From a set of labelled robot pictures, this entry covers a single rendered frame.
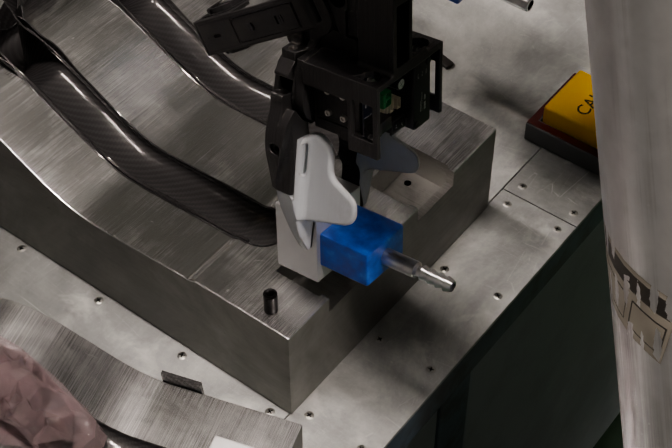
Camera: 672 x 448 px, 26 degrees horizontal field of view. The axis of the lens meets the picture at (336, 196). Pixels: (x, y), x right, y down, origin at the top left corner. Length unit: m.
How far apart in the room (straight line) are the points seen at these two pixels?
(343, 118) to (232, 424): 0.23
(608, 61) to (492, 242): 0.78
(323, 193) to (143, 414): 0.20
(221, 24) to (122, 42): 0.24
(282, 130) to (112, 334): 0.28
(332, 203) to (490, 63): 0.43
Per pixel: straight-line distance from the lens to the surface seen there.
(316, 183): 0.94
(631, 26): 0.40
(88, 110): 1.15
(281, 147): 0.92
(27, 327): 1.02
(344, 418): 1.07
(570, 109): 1.24
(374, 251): 0.97
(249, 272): 1.04
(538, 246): 1.18
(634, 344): 0.44
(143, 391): 1.02
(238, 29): 0.95
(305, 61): 0.90
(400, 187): 1.13
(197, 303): 1.05
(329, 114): 0.92
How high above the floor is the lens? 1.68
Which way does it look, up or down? 47 degrees down
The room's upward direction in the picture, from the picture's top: straight up
